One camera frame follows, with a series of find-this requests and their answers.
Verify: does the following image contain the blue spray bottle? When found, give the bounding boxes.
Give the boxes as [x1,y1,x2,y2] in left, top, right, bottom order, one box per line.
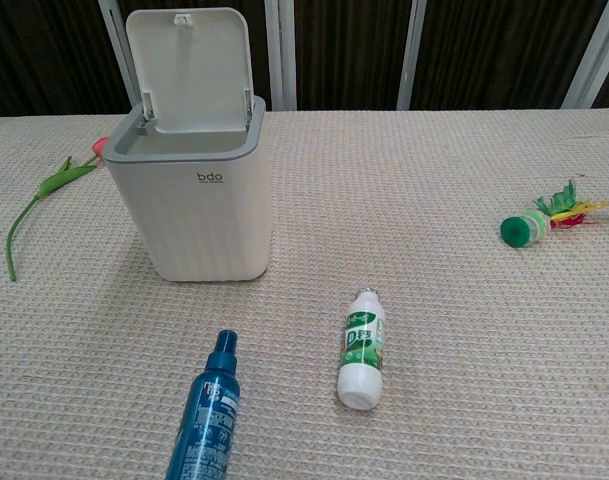
[164,328,241,480]

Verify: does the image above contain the beige woven tablecloth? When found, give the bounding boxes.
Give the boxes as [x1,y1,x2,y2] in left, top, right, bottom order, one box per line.
[0,105,609,480]

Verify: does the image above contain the artificial tulip green stem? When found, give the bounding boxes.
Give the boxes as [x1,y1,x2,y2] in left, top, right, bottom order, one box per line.
[6,135,109,282]

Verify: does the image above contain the white trash bin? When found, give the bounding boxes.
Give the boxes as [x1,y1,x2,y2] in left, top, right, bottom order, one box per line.
[101,6,274,283]

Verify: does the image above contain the white metal frame post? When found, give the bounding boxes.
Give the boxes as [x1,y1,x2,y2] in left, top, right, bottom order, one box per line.
[565,0,609,109]
[263,0,298,112]
[395,0,429,111]
[97,0,145,109]

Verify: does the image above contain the white drink bottle green label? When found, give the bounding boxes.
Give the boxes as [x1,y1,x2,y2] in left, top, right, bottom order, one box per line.
[336,287,386,412]

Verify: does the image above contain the green feather shuttlecock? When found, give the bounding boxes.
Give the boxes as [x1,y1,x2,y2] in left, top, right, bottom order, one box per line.
[499,178,609,250]

